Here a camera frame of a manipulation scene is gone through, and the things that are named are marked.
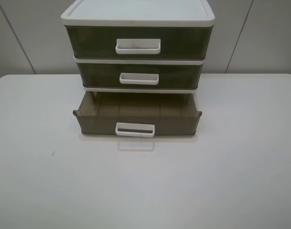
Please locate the white plastic drawer cabinet frame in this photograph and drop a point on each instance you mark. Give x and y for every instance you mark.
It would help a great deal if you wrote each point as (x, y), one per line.
(139, 13)

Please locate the dark translucent drawer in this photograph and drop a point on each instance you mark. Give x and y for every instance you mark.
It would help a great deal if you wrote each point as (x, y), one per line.
(153, 43)
(140, 76)
(137, 114)

